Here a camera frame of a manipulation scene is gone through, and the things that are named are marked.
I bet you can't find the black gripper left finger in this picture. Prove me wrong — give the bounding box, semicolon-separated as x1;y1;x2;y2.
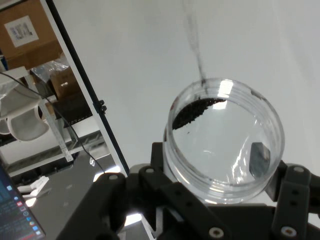
56;140;232;240

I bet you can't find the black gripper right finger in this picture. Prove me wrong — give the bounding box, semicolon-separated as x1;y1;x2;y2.
266;159;320;240

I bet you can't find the clear plastic jar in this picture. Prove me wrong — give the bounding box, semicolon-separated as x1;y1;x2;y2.
162;77;286;205

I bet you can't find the black seeds pile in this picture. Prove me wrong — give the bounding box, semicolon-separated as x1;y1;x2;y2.
171;0;227;131

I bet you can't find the white metal shelving rack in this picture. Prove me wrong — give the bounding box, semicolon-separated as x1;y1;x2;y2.
0;99;112;177

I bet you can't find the black stand pole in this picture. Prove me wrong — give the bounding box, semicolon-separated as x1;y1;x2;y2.
45;0;131;176

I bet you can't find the small brown cardboard box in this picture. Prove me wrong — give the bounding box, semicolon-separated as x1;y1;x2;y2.
49;67;82;101

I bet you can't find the laptop screen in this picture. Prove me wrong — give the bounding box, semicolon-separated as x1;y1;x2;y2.
0;159;48;240

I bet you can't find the white shell chair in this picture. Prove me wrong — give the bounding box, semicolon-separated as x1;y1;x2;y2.
6;101;50;143
0;77;38;135

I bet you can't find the clear plastic bag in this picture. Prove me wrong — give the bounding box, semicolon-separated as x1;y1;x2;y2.
29;53;75;85

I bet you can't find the large labelled cardboard box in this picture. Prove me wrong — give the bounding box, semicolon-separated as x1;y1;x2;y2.
0;0;63;72

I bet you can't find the thin black cable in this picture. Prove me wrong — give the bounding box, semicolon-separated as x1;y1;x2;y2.
0;71;107;175

